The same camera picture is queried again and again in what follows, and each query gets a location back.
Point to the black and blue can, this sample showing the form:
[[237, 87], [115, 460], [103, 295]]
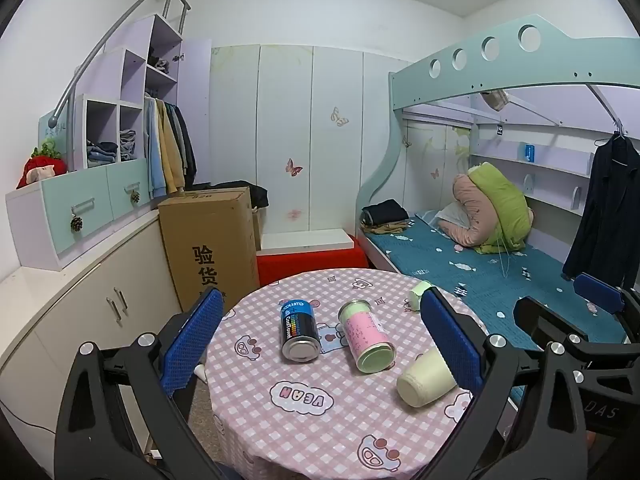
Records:
[[299, 330]]

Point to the folded tan clothes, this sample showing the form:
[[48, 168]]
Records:
[[387, 229]]

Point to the white low cabinet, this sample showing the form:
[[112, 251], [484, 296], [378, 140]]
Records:
[[75, 300]]

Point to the pink can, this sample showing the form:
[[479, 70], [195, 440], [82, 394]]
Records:
[[364, 335]]

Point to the small blue can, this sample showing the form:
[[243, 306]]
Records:
[[529, 152]]

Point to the teal drawer unit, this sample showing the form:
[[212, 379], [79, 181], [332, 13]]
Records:
[[75, 200]]

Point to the beige hanging lamp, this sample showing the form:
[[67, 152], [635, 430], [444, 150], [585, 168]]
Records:
[[496, 100]]

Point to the hanging clothes on rail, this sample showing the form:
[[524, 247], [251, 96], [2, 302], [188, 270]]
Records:
[[172, 155]]

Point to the blue printed bed sheet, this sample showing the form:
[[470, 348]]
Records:
[[450, 265]]

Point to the green quilt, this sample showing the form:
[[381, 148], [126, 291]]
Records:
[[502, 200]]

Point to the red strawberry plush toy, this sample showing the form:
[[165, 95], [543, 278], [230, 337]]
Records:
[[42, 167]]

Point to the beige butterfly sticker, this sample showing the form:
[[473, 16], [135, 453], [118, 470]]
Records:
[[340, 116]]

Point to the grey metal handrail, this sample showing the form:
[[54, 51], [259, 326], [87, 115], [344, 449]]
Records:
[[107, 35]]

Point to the white board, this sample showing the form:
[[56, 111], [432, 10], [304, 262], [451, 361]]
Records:
[[307, 241]]

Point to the teal bunk bed frame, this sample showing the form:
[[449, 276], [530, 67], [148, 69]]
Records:
[[480, 62]]

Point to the black bag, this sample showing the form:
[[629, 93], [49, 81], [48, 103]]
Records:
[[255, 194]]

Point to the pink butterfly sticker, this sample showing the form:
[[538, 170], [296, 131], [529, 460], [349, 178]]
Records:
[[294, 167]]

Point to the pink quilt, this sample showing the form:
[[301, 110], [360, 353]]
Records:
[[470, 205]]

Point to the purple stair cabinet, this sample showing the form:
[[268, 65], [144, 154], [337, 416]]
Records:
[[132, 40]]

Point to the red box white top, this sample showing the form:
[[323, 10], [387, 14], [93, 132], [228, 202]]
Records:
[[310, 267]]

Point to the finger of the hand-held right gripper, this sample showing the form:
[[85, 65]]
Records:
[[537, 317], [597, 290]]

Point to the pale green paper cup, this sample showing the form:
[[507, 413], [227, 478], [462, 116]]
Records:
[[418, 294]]

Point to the cream paper cup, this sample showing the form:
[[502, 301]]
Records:
[[425, 377]]

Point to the brown cardboard box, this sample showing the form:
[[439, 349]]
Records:
[[210, 250]]

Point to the dark hanging coat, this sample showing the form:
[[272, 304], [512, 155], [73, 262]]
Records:
[[187, 145]]

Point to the white wardrobe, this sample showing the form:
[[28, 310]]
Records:
[[310, 135]]

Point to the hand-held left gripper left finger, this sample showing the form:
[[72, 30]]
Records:
[[196, 340]]

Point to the folded jeans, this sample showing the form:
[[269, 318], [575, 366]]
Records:
[[101, 152]]

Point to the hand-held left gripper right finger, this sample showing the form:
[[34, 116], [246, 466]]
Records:
[[450, 340]]

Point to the dark hanging jacket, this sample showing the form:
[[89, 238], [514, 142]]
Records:
[[605, 200]]

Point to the white pillow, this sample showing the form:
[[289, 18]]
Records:
[[447, 215]]

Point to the pink checked tablecloth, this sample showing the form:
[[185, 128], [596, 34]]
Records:
[[310, 420]]

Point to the folded grey clothes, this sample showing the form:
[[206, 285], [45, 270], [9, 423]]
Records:
[[128, 145]]

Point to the folded black clothes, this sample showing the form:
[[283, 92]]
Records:
[[384, 211]]

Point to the light blue hanging shirt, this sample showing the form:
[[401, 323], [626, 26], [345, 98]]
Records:
[[152, 160]]

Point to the pine cone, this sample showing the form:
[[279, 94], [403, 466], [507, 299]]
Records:
[[135, 198], [76, 224]]

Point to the clothes hanger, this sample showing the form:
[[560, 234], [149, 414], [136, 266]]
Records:
[[619, 127]]

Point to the white wall shelf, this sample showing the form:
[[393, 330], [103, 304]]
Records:
[[555, 166]]

